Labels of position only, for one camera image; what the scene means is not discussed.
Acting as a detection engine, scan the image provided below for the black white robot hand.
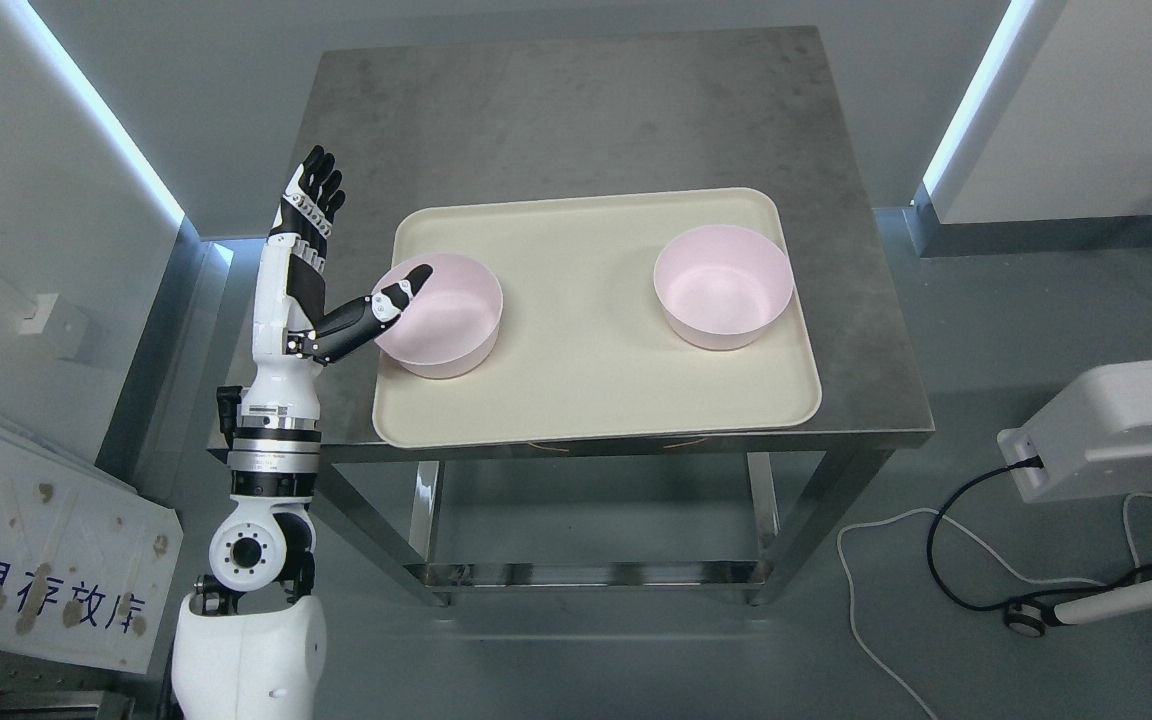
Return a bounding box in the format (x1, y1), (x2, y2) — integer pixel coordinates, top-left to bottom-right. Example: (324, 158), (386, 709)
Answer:
(252, 145), (434, 366)

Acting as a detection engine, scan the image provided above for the white cable on floor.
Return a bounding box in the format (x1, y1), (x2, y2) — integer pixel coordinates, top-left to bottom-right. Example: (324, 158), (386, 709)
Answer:
(836, 507), (1107, 720)

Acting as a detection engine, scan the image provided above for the black power cable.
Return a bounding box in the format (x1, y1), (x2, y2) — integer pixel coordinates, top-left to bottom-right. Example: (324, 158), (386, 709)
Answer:
(927, 457), (1152, 613)

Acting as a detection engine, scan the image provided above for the pink bowl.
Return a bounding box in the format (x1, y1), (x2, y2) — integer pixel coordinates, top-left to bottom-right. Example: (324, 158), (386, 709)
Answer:
(652, 223), (797, 351)
(372, 252), (503, 379)

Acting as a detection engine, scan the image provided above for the white machine on stand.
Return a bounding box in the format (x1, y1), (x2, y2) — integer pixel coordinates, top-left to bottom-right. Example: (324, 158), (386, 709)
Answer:
(996, 361), (1152, 637)

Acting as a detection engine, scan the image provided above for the cream plastic tray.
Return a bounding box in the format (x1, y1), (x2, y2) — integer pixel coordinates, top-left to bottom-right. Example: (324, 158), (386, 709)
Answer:
(372, 188), (823, 450)

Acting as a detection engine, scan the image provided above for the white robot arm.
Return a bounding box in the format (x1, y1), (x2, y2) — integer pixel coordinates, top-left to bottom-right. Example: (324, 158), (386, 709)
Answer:
(172, 359), (326, 719)

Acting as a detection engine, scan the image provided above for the steel table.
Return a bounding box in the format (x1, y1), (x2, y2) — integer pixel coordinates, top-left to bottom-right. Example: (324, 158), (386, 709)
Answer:
(294, 26), (934, 606)

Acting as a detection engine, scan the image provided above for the white wall box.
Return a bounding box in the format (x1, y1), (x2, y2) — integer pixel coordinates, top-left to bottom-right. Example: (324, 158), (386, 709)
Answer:
(17, 293), (90, 361)

